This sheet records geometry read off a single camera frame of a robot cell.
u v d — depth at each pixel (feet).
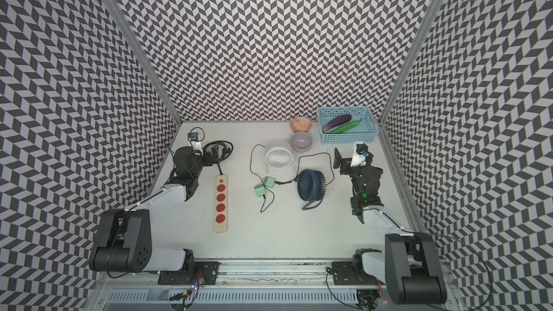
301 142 3.52
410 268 1.34
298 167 3.20
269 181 3.08
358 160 2.35
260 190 2.99
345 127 3.64
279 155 3.07
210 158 2.70
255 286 2.33
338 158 2.50
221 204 2.84
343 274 2.38
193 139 2.47
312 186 2.64
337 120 3.78
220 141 3.58
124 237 2.76
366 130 3.77
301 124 3.79
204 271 2.38
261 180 3.08
